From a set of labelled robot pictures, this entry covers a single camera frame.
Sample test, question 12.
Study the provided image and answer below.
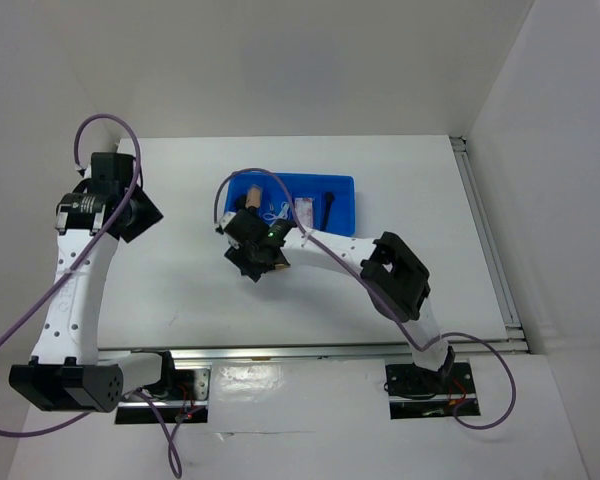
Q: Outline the purple eyelash curler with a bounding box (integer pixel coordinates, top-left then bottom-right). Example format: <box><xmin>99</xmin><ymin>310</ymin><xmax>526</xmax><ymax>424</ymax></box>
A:
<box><xmin>262</xmin><ymin>201</ymin><xmax>290</xmax><ymax>224</ymax></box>

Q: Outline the clear packet with print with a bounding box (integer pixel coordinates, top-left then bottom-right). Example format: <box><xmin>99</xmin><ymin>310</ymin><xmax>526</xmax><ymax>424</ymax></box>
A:
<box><xmin>294</xmin><ymin>197</ymin><xmax>314</xmax><ymax>228</ymax></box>

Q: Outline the black makeup brush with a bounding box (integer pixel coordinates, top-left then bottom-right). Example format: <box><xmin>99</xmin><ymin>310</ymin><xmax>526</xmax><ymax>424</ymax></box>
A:
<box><xmin>320</xmin><ymin>192</ymin><xmax>335</xmax><ymax>231</ymax></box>

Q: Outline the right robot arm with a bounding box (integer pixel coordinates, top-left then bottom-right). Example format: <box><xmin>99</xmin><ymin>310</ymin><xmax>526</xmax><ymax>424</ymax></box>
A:
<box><xmin>216</xmin><ymin>209</ymin><xmax>455</xmax><ymax>392</ymax></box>

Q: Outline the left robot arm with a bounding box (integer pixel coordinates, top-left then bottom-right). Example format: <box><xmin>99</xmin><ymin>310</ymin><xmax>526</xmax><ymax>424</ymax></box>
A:
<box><xmin>9</xmin><ymin>152</ymin><xmax>178</xmax><ymax>412</ymax></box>

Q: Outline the blue compartment tray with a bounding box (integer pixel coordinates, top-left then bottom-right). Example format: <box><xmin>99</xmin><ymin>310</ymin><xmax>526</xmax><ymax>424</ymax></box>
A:
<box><xmin>224</xmin><ymin>172</ymin><xmax>356</xmax><ymax>237</ymax></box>

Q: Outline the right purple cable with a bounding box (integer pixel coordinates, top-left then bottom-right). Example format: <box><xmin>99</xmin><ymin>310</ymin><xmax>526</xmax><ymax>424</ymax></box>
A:
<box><xmin>213</xmin><ymin>167</ymin><xmax>517</xmax><ymax>430</ymax></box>

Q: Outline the purple cable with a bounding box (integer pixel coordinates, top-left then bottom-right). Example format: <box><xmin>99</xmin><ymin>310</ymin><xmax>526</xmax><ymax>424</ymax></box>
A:
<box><xmin>213</xmin><ymin>167</ymin><xmax>517</xmax><ymax>430</ymax></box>
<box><xmin>0</xmin><ymin>114</ymin><xmax>201</xmax><ymax>479</ymax></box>

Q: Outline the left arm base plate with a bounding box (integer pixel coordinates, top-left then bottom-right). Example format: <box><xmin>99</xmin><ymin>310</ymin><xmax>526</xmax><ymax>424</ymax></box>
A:
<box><xmin>115</xmin><ymin>366</ymin><xmax>211</xmax><ymax>426</ymax></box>

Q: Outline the aluminium rail front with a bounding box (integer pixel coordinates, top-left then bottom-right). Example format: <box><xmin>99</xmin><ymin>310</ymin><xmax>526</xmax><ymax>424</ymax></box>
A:
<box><xmin>129</xmin><ymin>341</ymin><xmax>526</xmax><ymax>365</ymax></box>

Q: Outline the aluminium rail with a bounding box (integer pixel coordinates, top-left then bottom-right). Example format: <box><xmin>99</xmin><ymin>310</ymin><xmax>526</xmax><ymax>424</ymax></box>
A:
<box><xmin>449</xmin><ymin>137</ymin><xmax>531</xmax><ymax>353</ymax></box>
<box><xmin>129</xmin><ymin>341</ymin><xmax>526</xmax><ymax>365</ymax></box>

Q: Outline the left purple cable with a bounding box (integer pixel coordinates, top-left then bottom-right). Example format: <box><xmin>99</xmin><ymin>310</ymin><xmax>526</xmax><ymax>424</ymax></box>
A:
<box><xmin>0</xmin><ymin>114</ymin><xmax>201</xmax><ymax>479</ymax></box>

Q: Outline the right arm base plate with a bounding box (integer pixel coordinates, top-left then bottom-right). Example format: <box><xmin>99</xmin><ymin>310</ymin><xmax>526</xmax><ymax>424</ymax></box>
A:
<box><xmin>383</xmin><ymin>362</ymin><xmax>480</xmax><ymax>420</ymax></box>

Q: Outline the aluminium rail right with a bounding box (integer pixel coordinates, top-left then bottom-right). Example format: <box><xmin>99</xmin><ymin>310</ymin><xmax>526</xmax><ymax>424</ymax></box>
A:
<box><xmin>449</xmin><ymin>137</ymin><xmax>531</xmax><ymax>353</ymax></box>

